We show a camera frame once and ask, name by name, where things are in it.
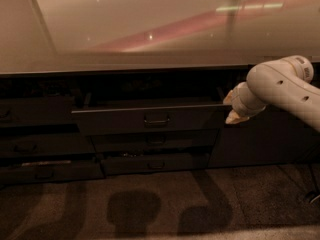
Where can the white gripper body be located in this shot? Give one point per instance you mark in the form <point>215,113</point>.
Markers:
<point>237,101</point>

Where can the dark cabinet door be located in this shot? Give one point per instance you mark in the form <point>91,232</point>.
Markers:
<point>272,137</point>

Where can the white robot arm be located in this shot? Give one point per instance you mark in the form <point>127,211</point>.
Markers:
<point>283,83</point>

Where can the dark drawer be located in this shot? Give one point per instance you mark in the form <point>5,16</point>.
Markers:
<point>150,115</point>
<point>156,140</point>
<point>76,170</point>
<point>155,163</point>
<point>44,145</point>
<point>35,111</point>

